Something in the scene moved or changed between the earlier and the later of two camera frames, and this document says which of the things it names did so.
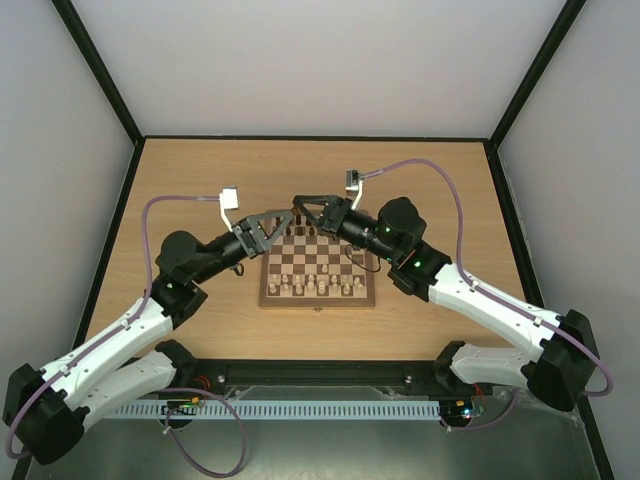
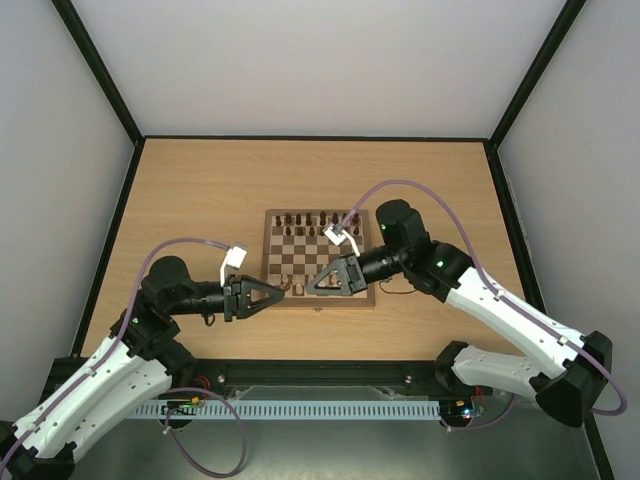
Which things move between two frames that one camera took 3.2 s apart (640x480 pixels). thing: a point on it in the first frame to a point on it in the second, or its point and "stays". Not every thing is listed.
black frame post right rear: [545, 53] stays
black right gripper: [333, 216] to [355, 274]
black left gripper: [251, 239] to [240, 298]
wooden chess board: [310, 267] stays
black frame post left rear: [100, 67] stays
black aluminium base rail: [226, 375] stays
